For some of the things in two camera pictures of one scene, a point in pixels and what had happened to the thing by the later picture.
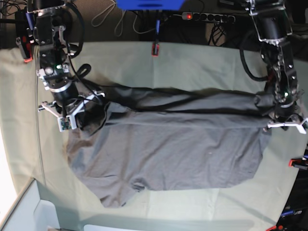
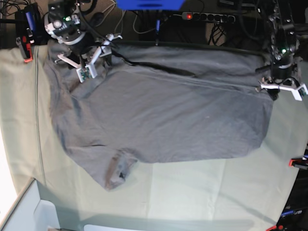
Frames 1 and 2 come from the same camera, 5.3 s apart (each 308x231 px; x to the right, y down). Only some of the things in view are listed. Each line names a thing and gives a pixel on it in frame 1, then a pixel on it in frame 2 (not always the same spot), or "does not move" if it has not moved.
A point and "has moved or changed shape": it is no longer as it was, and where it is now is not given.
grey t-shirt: x=153 y=137 has moved or changed shape
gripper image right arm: x=285 y=111 to x=281 y=73
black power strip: x=196 y=16 does not move
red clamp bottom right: x=275 y=227 does not move
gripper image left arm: x=68 y=101 to x=84 y=49
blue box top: x=149 y=5 does not move
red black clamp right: x=298 y=163 does not move
